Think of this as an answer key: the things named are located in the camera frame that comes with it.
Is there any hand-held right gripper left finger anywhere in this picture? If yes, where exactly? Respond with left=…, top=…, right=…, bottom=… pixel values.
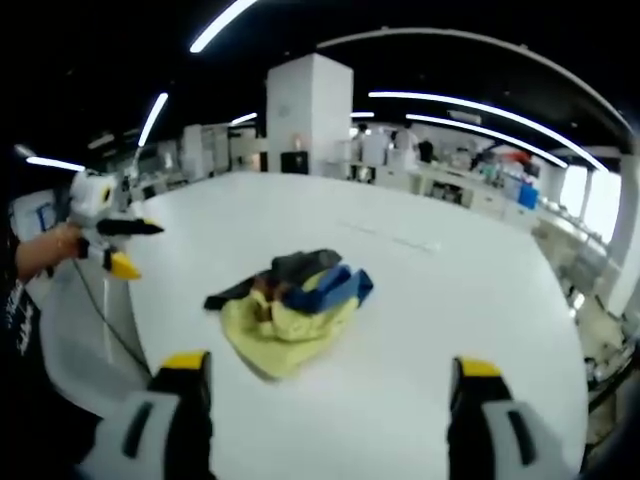
left=78, top=349, right=214, bottom=480

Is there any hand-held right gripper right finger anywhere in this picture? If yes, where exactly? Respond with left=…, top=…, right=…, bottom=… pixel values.
left=446, top=355, right=577, bottom=480

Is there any yellow blue black garment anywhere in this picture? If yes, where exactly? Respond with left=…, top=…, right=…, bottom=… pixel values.
left=202, top=246, right=376, bottom=382

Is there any person's left hand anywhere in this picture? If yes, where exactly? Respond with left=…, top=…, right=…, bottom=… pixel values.
left=51, top=222, right=87, bottom=262

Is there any long ceiling light strip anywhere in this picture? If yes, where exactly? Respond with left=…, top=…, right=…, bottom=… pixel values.
left=368, top=90, right=609, bottom=172
left=24, top=155, right=87, bottom=173
left=137, top=91, right=170, bottom=148
left=188, top=0, right=257, bottom=54
left=405, top=113, right=570, bottom=169

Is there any blue framed board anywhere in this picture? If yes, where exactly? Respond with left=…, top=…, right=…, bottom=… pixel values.
left=35, top=201, right=60, bottom=235

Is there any black box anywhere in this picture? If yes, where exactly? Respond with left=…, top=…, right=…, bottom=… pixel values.
left=280, top=151, right=309, bottom=175

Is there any white square pillar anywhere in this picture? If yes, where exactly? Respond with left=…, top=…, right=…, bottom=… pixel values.
left=265, top=53, right=354, bottom=176

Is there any blue storage bin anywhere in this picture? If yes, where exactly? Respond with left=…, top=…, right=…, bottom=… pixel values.
left=516, top=180, right=542, bottom=209

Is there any bright window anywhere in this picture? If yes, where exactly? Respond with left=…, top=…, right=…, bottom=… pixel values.
left=569, top=162, right=623, bottom=246

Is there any white workbench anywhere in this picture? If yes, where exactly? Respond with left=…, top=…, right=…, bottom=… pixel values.
left=349, top=162, right=532, bottom=221

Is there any thin grey cable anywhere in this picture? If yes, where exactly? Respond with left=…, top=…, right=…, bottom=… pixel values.
left=73, top=257, right=152, bottom=375

